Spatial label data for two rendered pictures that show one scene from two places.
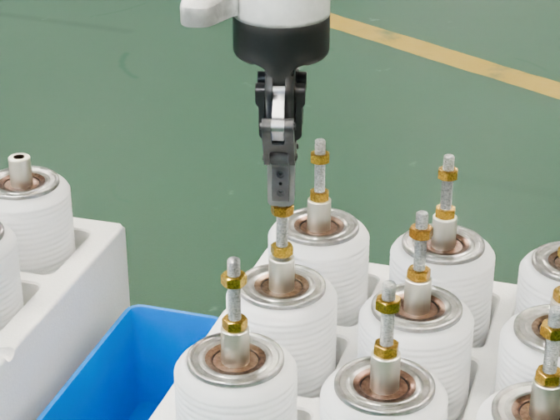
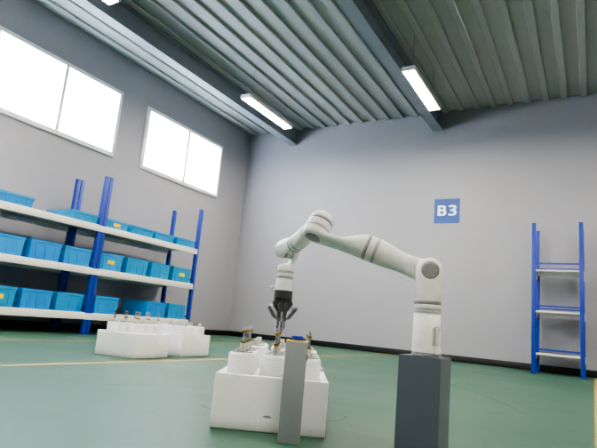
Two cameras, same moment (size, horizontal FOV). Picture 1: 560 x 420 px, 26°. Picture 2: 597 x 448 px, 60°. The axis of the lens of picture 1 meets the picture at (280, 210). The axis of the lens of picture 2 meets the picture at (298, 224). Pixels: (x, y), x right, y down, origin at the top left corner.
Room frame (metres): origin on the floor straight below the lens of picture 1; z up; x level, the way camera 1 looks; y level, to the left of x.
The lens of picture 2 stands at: (0.33, -2.07, 0.38)
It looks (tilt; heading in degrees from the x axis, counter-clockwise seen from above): 11 degrees up; 74
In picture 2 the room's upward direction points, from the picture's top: 5 degrees clockwise
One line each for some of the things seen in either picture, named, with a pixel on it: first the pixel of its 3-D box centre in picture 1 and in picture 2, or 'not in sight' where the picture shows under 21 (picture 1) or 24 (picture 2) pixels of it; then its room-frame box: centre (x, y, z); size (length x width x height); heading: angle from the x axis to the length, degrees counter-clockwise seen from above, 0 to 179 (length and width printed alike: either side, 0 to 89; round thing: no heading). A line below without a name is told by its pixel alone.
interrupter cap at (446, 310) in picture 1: (417, 308); not in sight; (0.87, -0.11, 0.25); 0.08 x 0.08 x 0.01
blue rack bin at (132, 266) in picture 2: not in sight; (124, 267); (0.10, 5.32, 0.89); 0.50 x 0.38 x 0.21; 133
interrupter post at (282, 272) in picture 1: (282, 273); not in sight; (0.90, 0.00, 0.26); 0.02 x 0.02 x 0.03
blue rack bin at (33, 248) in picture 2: not in sight; (33, 250); (-0.87, 4.37, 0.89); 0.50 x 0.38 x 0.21; 132
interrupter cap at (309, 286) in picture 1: (282, 287); not in sight; (0.90, 0.00, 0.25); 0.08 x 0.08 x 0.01
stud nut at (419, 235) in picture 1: (421, 232); not in sight; (0.87, -0.11, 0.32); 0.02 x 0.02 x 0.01; 36
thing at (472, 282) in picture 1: (437, 329); not in sight; (0.98, -0.15, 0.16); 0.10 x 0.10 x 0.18
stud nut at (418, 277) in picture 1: (418, 272); not in sight; (0.87, -0.11, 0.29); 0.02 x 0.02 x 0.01; 36
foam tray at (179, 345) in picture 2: not in sight; (178, 343); (0.73, 2.70, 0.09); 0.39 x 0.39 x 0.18; 46
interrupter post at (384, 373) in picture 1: (385, 371); not in sight; (0.75, -0.08, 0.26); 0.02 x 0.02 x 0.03
